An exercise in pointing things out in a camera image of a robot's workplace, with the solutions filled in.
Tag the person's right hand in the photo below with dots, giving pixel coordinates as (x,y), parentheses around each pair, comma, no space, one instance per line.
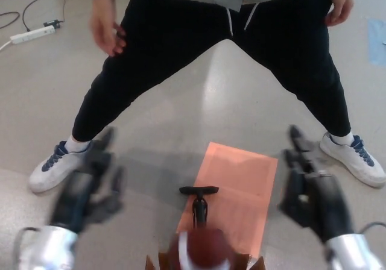
(104,23)

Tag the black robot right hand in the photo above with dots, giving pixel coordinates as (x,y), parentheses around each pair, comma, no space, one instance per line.
(319,200)

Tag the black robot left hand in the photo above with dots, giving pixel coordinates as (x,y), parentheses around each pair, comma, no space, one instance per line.
(81,188)

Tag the person's left hand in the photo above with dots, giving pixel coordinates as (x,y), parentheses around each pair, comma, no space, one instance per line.
(342,8)

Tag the brown football with white stripe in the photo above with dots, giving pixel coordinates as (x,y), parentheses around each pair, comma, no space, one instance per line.
(205,246)

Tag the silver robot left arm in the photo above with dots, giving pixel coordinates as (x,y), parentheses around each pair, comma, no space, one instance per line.
(49,249)

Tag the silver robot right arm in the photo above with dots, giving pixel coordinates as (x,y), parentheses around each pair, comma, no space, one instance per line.
(353,252)

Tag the person's right white sneaker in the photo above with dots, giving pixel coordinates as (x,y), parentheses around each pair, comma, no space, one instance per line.
(57,170)

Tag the person's white sneaker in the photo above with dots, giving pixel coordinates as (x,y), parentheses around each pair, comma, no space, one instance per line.
(57,170)
(353,161)

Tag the person's right white sock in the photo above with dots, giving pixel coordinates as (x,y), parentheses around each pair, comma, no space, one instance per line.
(77,145)

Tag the person's white sock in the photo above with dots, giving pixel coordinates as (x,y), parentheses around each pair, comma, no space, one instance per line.
(77,145)
(340,138)

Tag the person's left white sneaker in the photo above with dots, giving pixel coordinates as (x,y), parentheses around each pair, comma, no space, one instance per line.
(353,161)

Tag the person's left white sock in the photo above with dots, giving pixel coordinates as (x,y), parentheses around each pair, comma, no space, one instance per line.
(340,138)

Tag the blue floor tape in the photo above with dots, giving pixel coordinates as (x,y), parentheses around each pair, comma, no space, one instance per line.
(377,44)

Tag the black power adapter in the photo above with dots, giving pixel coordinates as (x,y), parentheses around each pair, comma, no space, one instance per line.
(52,23)

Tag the black trousers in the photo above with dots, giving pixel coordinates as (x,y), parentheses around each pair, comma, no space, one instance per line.
(169,41)

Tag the white power strip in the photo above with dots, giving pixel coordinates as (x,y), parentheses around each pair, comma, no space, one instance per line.
(31,34)

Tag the orange floor mat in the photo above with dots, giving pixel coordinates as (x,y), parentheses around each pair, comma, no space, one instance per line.
(241,176)

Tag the brown cardboard box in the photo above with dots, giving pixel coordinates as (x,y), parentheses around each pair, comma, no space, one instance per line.
(254,264)

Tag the black ball pump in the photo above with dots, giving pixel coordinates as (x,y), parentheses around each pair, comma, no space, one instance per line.
(199,190)

